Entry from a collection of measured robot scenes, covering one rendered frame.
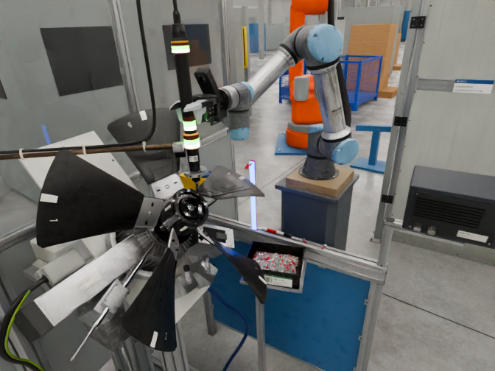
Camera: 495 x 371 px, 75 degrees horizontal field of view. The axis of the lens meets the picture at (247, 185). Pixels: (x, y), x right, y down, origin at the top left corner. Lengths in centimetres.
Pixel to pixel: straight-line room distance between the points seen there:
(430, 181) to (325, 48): 54
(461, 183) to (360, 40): 785
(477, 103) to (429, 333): 144
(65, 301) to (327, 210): 103
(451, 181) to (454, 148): 150
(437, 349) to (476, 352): 20
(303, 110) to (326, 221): 331
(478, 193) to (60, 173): 107
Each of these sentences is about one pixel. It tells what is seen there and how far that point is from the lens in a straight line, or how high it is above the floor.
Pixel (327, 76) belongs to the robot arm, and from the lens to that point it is 124.
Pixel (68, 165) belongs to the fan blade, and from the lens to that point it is 85.
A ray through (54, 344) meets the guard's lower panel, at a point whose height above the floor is 41.
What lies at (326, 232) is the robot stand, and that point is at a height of 81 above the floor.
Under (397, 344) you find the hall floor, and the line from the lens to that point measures 224.
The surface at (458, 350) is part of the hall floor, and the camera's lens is 234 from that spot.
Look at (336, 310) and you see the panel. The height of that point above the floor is 56.
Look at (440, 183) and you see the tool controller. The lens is 110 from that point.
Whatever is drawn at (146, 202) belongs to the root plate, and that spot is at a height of 126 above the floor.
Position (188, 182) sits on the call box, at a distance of 149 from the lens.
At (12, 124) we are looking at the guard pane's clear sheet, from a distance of 145.
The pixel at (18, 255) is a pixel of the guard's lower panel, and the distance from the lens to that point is 156.
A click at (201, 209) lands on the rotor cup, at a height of 120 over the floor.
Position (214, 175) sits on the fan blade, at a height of 119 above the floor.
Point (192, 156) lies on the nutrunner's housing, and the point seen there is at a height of 134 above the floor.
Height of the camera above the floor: 167
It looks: 26 degrees down
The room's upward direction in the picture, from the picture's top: 3 degrees counter-clockwise
